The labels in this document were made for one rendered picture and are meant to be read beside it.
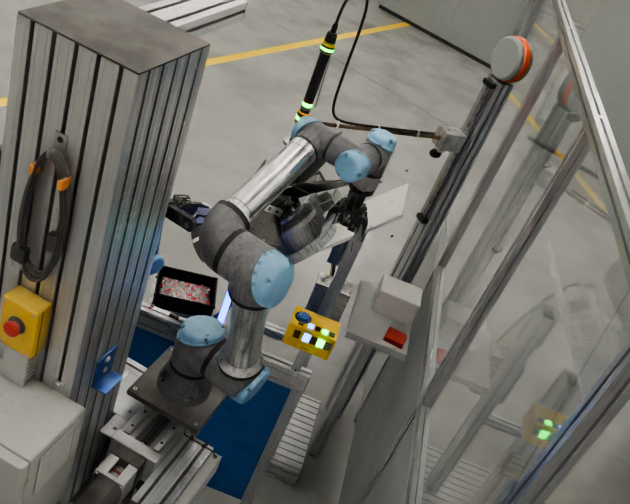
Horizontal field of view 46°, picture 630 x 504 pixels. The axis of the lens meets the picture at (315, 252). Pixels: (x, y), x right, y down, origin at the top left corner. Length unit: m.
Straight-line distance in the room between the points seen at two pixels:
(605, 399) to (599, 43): 6.52
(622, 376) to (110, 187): 0.93
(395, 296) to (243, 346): 1.21
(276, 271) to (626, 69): 6.32
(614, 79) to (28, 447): 6.71
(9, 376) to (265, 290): 0.61
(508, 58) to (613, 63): 4.93
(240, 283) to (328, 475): 1.99
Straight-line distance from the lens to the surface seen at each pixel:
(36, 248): 1.60
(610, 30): 7.64
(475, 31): 9.68
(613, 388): 1.28
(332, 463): 3.53
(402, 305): 2.91
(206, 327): 1.97
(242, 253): 1.59
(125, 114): 1.34
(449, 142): 2.80
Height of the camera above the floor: 2.56
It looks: 33 degrees down
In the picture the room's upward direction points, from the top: 23 degrees clockwise
